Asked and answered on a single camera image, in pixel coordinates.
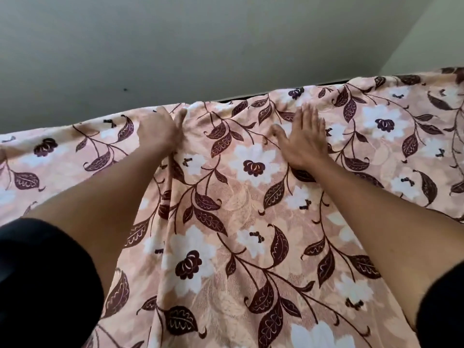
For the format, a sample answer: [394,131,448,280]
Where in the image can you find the person's right hand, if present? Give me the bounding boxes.
[270,103,333,173]

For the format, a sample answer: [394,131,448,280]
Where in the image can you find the person's left hand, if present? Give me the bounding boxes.
[137,105,189,156]

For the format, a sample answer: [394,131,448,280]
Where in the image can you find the pink floral bed sheet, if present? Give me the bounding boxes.
[0,67,464,348]

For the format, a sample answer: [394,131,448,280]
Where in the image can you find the person's right forearm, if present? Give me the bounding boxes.
[308,159,464,334]

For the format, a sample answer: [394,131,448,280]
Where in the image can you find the person's left forearm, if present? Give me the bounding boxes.
[23,146,174,298]

